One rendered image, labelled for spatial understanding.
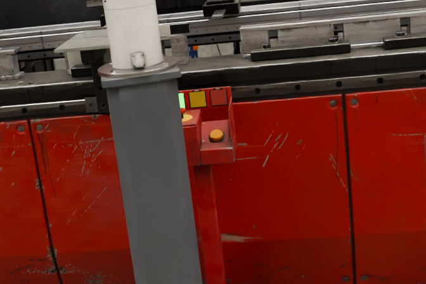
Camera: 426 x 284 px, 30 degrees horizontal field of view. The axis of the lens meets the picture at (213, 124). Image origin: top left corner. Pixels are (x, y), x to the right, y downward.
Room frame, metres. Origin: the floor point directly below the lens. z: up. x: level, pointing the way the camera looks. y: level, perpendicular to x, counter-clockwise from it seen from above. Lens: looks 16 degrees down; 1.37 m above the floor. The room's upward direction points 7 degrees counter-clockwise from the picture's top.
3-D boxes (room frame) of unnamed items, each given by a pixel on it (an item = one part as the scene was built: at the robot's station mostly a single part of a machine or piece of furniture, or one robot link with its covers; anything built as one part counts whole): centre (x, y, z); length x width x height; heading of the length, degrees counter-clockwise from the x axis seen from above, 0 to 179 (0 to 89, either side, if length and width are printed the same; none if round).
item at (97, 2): (2.52, 0.30, 1.13); 0.10 x 0.02 x 0.10; 83
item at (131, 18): (1.84, 0.16, 1.09); 0.19 x 0.19 x 0.18
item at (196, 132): (2.17, 0.04, 0.75); 0.20 x 0.16 x 0.18; 84
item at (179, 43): (2.51, 0.25, 0.92); 0.39 x 0.06 x 0.10; 83
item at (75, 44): (2.37, 0.32, 1.00); 0.26 x 0.18 x 0.01; 173
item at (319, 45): (2.38, -0.29, 0.89); 0.30 x 0.05 x 0.03; 83
